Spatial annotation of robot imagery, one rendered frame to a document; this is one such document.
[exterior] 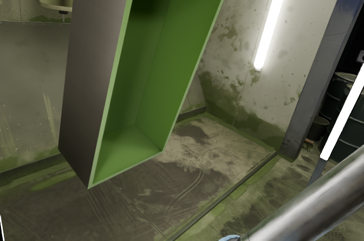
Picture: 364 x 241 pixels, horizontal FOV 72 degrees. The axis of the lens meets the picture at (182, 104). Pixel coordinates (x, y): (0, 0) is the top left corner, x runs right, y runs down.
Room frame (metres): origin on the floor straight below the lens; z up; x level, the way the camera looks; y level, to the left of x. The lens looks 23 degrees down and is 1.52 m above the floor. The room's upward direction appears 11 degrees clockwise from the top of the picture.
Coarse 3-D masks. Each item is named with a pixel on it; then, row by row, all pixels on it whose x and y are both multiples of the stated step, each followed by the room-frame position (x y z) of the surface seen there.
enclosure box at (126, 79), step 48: (96, 0) 1.04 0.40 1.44; (144, 0) 1.46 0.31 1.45; (192, 0) 1.52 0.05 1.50; (96, 48) 1.03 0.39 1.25; (144, 48) 1.57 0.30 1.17; (192, 48) 1.48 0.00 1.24; (96, 96) 1.02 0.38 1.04; (144, 96) 1.69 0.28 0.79; (96, 144) 1.01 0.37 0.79; (144, 144) 1.55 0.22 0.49
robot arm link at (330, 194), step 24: (336, 168) 0.44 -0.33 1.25; (360, 168) 0.41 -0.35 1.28; (312, 192) 0.42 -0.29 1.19; (336, 192) 0.40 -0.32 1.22; (360, 192) 0.39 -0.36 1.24; (288, 216) 0.41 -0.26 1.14; (312, 216) 0.39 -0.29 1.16; (336, 216) 0.38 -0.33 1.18; (240, 240) 0.42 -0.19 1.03; (264, 240) 0.39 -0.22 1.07; (288, 240) 0.38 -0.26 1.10; (312, 240) 0.38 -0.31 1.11
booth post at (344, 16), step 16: (352, 0) 2.49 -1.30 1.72; (336, 16) 2.53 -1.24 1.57; (352, 16) 2.46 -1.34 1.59; (336, 32) 2.50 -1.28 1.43; (320, 48) 2.55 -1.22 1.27; (336, 48) 2.47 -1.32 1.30; (320, 64) 2.52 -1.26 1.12; (336, 64) 2.56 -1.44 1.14; (320, 80) 2.49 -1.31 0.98; (304, 96) 2.54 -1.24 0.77; (320, 96) 2.46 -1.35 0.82; (304, 112) 2.50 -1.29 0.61; (288, 128) 2.56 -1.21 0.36; (304, 128) 2.46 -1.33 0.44; (288, 144) 2.52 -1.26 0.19; (288, 160) 2.48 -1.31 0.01
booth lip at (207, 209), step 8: (256, 168) 2.15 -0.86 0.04; (248, 176) 2.00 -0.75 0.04; (240, 184) 1.88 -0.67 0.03; (216, 200) 1.60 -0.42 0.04; (208, 208) 1.51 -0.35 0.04; (200, 216) 1.42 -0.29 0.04; (192, 224) 1.34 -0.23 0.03; (176, 232) 1.24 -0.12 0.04; (184, 232) 1.27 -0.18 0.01; (168, 240) 1.16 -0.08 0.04
